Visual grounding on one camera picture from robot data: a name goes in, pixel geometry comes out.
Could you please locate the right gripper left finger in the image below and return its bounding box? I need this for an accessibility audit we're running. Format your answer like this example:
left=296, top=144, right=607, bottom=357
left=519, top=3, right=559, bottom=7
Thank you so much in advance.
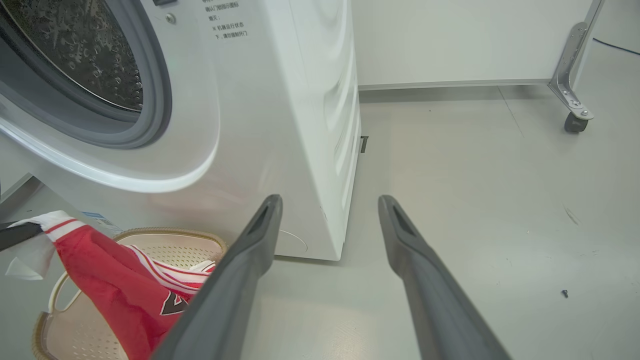
left=150, top=194, right=284, bottom=360

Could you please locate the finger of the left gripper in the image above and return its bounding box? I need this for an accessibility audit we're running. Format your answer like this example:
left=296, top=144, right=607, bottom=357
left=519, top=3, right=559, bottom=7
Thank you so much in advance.
left=0, top=221, right=45, bottom=252

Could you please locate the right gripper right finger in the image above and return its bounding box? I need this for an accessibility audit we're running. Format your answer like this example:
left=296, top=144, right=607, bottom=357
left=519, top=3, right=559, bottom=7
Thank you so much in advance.
left=377, top=195, right=513, bottom=360

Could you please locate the red white basketball jersey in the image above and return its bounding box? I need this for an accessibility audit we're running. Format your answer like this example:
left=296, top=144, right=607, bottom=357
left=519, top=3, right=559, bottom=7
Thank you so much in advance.
left=5, top=210, right=217, bottom=360

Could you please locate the cream perforated laundry basket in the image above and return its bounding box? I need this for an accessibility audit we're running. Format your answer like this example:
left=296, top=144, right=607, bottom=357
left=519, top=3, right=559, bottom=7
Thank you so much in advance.
left=31, top=227, right=228, bottom=360

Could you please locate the white front-load washing machine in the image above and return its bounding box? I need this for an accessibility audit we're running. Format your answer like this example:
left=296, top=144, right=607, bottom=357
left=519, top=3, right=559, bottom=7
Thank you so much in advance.
left=0, top=0, right=362, bottom=262

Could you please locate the stainless steel washing machine drum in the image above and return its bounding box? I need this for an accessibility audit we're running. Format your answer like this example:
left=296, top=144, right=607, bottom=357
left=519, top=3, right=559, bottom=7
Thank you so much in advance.
left=0, top=0, right=143, bottom=112

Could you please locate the blue white energy label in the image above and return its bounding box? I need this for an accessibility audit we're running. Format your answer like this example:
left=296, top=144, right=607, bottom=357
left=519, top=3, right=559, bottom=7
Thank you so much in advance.
left=81, top=211, right=123, bottom=236

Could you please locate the white partition panel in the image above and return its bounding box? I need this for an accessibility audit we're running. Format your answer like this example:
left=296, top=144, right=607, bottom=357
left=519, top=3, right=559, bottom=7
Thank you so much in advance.
left=350, top=0, right=593, bottom=91

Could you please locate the metal stand leg with caster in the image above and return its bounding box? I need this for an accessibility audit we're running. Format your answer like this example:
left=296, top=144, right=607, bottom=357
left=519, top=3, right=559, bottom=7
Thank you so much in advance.
left=547, top=0, right=606, bottom=133

